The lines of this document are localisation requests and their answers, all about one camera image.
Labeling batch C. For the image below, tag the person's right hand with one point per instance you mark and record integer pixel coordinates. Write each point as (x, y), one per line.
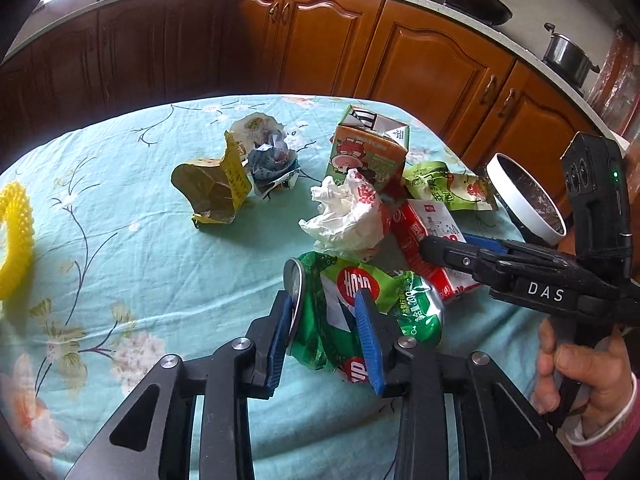
(607, 375)

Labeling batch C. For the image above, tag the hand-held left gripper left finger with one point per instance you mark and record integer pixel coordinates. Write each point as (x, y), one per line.
(280, 332)

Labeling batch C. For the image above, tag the person's right forearm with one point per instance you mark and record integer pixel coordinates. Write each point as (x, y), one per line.
(615, 452)

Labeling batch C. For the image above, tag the teal floral tablecloth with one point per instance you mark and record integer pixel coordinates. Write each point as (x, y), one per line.
(125, 260)

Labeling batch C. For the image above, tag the crushed green can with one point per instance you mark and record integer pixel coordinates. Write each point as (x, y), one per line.
(327, 317)

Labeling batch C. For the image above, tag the crumpled blue wrapper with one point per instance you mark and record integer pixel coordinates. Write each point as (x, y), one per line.
(272, 165)

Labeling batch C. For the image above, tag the green snack packet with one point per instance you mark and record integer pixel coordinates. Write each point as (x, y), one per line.
(440, 186)

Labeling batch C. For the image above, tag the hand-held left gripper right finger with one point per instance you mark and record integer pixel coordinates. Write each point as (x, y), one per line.
(369, 340)

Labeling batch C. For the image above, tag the steel cooking pot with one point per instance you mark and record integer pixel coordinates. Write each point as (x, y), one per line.
(565, 60)

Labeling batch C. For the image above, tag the black bin with white rim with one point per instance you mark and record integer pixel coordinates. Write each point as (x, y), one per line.
(501, 187)

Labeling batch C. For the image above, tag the red and white carton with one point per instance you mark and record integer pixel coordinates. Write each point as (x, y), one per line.
(412, 227)

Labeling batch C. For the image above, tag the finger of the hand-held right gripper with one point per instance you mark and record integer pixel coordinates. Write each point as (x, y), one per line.
(455, 260)
(487, 244)

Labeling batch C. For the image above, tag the white tissue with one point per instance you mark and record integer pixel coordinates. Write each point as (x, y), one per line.
(345, 215)

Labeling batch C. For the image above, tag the orange and green juice carton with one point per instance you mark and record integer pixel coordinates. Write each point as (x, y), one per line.
(360, 152)

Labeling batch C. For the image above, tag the wooden base cabinets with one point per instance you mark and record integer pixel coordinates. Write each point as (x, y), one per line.
(320, 45)

